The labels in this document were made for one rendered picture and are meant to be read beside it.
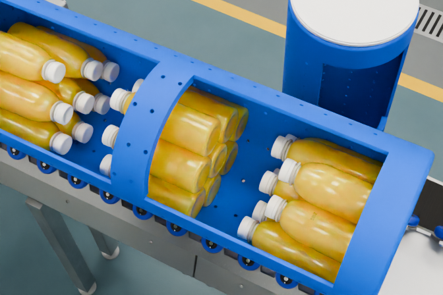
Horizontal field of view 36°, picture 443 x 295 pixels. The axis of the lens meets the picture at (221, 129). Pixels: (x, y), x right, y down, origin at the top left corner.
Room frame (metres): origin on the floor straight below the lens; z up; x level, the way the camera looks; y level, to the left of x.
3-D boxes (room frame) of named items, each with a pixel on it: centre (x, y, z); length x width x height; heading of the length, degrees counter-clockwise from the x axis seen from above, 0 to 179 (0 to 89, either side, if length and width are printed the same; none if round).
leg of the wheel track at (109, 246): (0.94, 0.40, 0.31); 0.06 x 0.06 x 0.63; 59
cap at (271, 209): (0.51, -0.08, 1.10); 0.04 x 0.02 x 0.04; 147
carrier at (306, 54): (1.04, -0.31, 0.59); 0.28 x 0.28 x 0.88
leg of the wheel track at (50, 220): (0.82, 0.47, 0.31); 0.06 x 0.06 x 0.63; 59
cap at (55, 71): (0.79, 0.30, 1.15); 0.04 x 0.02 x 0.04; 150
